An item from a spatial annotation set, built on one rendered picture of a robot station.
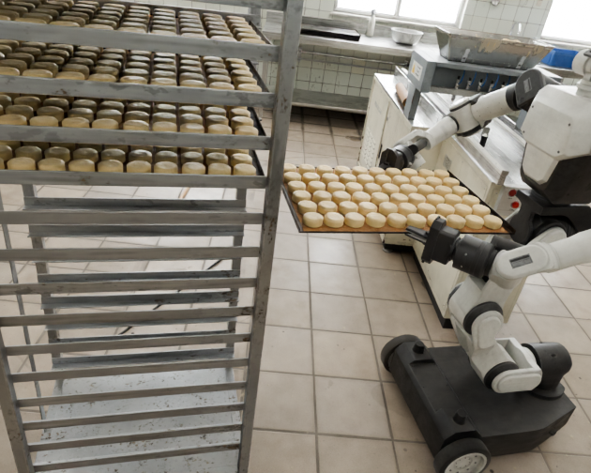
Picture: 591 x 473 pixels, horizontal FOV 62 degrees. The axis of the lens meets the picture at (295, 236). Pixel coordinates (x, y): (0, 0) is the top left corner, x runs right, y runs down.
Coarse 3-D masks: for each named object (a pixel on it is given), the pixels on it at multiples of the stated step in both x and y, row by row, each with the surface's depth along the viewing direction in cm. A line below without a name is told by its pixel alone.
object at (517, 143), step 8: (456, 96) 336; (496, 120) 274; (496, 128) 273; (504, 128) 264; (504, 136) 263; (512, 136) 254; (520, 136) 252; (512, 144) 254; (520, 144) 246; (520, 152) 246
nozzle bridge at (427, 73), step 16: (416, 64) 269; (432, 64) 250; (448, 64) 250; (464, 64) 254; (416, 80) 266; (432, 80) 263; (448, 80) 263; (464, 80) 263; (496, 80) 263; (512, 80) 263; (560, 80) 256; (416, 96) 269; (464, 96) 262; (416, 112) 273
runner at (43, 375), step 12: (204, 360) 131; (216, 360) 132; (228, 360) 133; (240, 360) 134; (36, 372) 121; (48, 372) 121; (60, 372) 122; (72, 372) 123; (84, 372) 124; (96, 372) 125; (108, 372) 126; (120, 372) 126; (132, 372) 127; (144, 372) 128; (156, 372) 129
